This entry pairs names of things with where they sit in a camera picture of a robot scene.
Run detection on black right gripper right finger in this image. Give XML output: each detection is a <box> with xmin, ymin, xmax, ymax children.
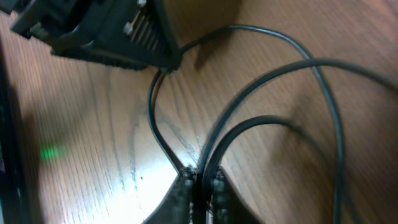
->
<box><xmin>211</xmin><ymin>168</ymin><xmax>263</xmax><ymax>224</ymax></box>

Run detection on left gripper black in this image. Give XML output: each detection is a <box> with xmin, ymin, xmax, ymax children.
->
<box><xmin>1</xmin><ymin>0</ymin><xmax>182</xmax><ymax>70</ymax></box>

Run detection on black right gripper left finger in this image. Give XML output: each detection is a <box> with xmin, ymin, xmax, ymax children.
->
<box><xmin>143</xmin><ymin>174</ymin><xmax>194</xmax><ymax>224</ymax></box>

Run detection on black blue-tip USB cable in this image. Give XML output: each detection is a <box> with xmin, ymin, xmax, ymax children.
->
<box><xmin>147</xmin><ymin>24</ymin><xmax>398</xmax><ymax>224</ymax></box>

